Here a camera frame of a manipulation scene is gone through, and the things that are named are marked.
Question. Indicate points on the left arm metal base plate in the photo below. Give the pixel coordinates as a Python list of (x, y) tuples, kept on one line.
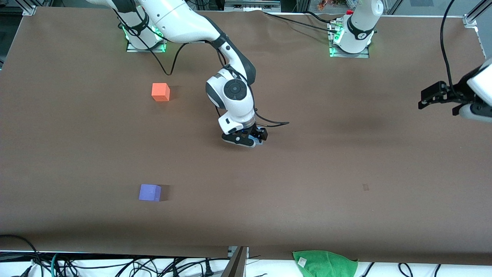
[(365, 55)]

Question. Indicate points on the light blue foam block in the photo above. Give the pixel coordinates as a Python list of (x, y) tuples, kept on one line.
[(260, 143)]

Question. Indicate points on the aluminium corner bracket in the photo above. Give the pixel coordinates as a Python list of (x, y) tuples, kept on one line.
[(471, 21), (29, 10)]

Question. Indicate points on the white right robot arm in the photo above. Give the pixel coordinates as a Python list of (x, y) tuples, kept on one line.
[(234, 104)]

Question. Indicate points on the green microfibre cloth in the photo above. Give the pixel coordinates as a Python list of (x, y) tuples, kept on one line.
[(324, 264)]

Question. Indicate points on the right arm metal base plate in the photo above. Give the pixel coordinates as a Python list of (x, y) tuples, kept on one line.
[(132, 49)]

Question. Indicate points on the brown paper table cover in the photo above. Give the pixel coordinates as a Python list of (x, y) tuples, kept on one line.
[(307, 184)]

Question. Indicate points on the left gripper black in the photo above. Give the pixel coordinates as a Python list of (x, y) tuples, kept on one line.
[(456, 95)]

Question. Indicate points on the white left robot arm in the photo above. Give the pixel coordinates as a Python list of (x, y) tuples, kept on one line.
[(361, 23)]

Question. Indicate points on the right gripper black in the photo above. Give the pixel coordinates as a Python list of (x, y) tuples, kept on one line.
[(261, 133)]

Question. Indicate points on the orange foam block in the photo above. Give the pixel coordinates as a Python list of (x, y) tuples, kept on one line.
[(159, 91)]

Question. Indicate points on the purple foam block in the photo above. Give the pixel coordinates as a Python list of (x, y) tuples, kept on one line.
[(149, 192)]

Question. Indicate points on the grey metal rack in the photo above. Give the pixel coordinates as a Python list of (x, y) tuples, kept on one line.
[(251, 4)]

